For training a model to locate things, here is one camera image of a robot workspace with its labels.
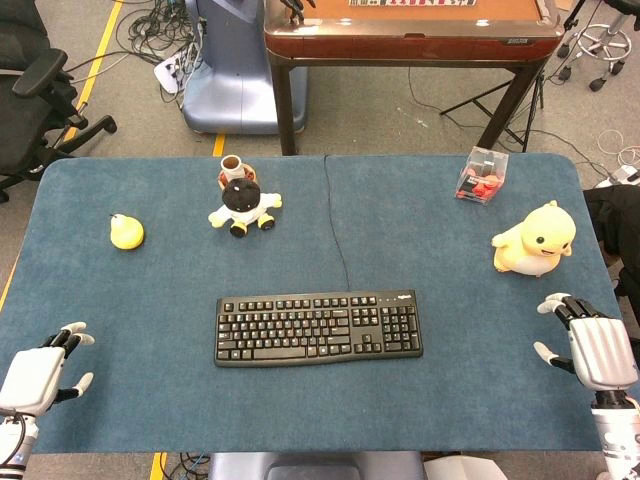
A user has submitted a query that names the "tangle of black floor cables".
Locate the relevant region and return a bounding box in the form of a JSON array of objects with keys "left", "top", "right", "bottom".
[{"left": 67, "top": 0, "right": 201, "bottom": 69}]

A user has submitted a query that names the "yellow toy pear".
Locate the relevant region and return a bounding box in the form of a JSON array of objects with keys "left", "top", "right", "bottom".
[{"left": 109, "top": 213, "right": 146, "bottom": 251}]

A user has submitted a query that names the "yellow plush duck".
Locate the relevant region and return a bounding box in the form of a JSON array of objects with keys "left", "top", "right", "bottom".
[{"left": 491, "top": 200, "right": 577, "bottom": 279}]

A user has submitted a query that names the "black tripod stand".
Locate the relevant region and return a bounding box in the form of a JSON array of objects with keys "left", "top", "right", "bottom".
[{"left": 439, "top": 73, "right": 546, "bottom": 154}]

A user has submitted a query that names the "black computer keyboard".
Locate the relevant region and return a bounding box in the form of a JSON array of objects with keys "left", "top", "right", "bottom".
[{"left": 214, "top": 288, "right": 425, "bottom": 369}]

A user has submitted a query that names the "row of mahjong tiles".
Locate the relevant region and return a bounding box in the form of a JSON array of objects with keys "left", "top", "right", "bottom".
[{"left": 348, "top": 0, "right": 477, "bottom": 8}]

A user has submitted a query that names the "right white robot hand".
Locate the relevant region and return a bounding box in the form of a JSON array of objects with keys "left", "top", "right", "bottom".
[{"left": 532, "top": 292, "right": 639, "bottom": 395}]

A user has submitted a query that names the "black keyboard cable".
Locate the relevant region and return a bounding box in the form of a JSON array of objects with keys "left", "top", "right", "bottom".
[{"left": 323, "top": 153, "right": 352, "bottom": 293}]

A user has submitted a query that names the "coiled white cable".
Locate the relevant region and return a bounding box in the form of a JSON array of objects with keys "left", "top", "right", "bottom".
[{"left": 597, "top": 128, "right": 640, "bottom": 167}]

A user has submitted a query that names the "black bag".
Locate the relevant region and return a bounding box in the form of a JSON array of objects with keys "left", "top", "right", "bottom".
[{"left": 582, "top": 184, "right": 640, "bottom": 312}]

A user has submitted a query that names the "brown and white cup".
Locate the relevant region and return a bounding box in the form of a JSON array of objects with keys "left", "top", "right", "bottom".
[{"left": 217, "top": 155, "right": 258, "bottom": 191}]

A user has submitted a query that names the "white power strip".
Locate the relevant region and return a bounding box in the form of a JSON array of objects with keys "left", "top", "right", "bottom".
[{"left": 153, "top": 49, "right": 202, "bottom": 95}]

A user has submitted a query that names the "white box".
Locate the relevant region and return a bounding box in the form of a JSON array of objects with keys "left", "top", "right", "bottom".
[{"left": 423, "top": 456, "right": 502, "bottom": 480}]

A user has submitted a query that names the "black office chair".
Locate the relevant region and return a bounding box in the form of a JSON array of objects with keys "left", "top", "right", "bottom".
[{"left": 0, "top": 0, "right": 119, "bottom": 204}]

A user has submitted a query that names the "brown mahjong table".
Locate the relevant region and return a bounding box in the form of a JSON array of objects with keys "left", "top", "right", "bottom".
[{"left": 263, "top": 0, "right": 564, "bottom": 156}]

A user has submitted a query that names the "clear box of red capsules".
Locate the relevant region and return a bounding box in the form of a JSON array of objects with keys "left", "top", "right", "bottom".
[{"left": 454, "top": 146, "right": 510, "bottom": 206}]

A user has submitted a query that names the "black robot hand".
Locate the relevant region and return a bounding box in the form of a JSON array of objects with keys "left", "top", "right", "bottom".
[{"left": 279, "top": 0, "right": 317, "bottom": 25}]

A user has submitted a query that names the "black-headed plush doll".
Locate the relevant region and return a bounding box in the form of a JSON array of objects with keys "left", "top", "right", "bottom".
[{"left": 208, "top": 177, "right": 284, "bottom": 239}]

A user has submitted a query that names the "blue felt table mat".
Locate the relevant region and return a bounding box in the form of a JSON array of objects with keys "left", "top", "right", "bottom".
[{"left": 0, "top": 153, "right": 629, "bottom": 455}]

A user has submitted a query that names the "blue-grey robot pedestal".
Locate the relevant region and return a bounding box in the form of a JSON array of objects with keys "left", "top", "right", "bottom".
[{"left": 181, "top": 0, "right": 309, "bottom": 135}]

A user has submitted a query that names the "blue-grey own robot base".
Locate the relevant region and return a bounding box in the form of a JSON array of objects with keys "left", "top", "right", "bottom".
[{"left": 207, "top": 451, "right": 426, "bottom": 480}]

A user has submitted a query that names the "wheeled chrome stool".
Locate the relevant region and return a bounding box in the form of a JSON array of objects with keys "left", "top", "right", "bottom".
[{"left": 556, "top": 0, "right": 633, "bottom": 93}]

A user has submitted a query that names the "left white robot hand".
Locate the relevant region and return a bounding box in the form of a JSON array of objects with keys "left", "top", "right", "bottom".
[{"left": 0, "top": 321, "right": 96, "bottom": 417}]

